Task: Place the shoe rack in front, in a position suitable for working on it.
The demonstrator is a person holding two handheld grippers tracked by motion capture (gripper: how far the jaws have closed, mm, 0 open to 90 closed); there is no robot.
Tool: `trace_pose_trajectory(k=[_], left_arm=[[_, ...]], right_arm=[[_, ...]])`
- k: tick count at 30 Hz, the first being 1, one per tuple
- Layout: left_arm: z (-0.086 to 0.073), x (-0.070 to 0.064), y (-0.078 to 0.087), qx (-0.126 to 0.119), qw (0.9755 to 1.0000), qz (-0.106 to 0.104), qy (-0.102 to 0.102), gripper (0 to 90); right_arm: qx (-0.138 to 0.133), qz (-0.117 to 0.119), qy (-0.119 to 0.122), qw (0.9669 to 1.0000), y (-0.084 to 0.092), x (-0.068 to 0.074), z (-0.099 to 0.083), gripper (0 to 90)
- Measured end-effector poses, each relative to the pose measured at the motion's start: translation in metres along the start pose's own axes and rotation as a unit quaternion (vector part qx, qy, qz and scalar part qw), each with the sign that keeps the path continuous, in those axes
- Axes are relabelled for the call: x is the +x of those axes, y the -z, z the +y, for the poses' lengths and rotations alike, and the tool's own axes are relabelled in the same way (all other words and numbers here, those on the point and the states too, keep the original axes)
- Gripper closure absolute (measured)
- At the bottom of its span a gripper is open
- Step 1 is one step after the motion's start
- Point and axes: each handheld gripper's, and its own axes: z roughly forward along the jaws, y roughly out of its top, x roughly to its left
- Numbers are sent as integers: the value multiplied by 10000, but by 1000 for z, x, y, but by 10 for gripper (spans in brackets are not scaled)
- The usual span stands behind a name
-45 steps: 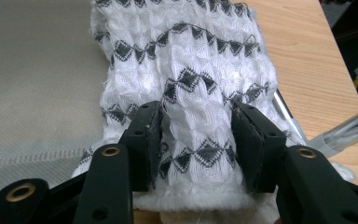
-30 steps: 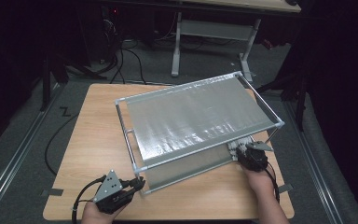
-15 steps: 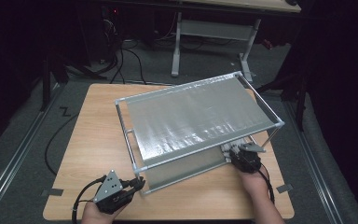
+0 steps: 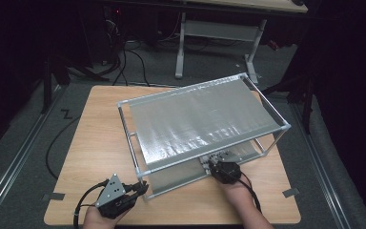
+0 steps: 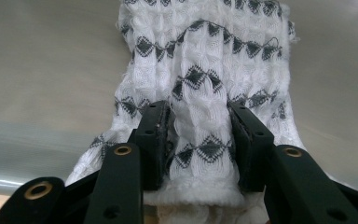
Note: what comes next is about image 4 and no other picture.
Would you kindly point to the desk with white metal legs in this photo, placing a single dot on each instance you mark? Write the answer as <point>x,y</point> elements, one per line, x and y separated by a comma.
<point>222,30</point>

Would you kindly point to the person's right hand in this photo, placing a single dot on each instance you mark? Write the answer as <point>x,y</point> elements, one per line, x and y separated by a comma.
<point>236,194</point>

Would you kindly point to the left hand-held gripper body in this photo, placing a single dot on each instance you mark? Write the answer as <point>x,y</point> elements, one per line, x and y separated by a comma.
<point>112,197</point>

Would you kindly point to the person's left hand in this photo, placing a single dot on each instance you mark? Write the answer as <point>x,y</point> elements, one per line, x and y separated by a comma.
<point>98,218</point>

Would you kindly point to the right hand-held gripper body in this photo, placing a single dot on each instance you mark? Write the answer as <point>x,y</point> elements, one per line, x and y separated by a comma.
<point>226,171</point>

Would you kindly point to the grey tape strip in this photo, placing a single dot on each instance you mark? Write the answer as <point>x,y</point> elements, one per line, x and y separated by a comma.
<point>290,192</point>
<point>53,196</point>

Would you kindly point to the dark computer tower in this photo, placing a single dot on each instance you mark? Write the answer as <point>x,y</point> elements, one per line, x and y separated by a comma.
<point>112,31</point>

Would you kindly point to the metal floor rail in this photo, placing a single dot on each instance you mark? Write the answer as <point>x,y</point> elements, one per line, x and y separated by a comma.
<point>16,159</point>
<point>321,165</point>

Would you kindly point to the black metal stand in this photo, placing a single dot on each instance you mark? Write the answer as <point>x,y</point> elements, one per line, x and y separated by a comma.
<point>49,82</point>
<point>305,92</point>

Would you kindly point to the grey two-tier metal rack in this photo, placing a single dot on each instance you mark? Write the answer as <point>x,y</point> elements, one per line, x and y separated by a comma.
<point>197,117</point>

